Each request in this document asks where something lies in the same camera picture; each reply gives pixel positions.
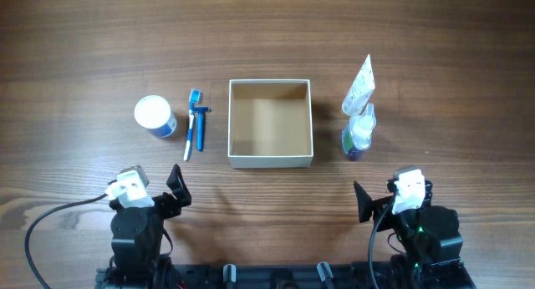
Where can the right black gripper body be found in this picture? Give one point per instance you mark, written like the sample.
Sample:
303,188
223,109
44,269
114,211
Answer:
380,206

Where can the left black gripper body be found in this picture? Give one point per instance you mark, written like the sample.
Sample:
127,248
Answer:
166,207

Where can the clear spray bottle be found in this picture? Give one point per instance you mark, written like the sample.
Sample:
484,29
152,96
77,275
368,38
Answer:
356,137

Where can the cotton swab jar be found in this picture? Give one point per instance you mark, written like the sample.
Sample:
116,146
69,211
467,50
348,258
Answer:
154,114

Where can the blue disposable razor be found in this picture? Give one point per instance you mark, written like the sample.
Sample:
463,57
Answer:
201,115

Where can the blue white toothbrush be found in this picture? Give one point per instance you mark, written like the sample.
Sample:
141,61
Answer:
194,99

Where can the white cream tube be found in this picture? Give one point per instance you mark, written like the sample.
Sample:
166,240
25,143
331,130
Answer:
360,90

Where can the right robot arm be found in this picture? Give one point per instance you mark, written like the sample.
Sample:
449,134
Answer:
429,234

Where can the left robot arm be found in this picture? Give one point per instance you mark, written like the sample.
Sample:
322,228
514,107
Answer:
138,229

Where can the white cardboard box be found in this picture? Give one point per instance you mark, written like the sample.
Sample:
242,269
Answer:
270,123

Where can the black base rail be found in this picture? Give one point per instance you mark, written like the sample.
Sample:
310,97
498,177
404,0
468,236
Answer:
355,275

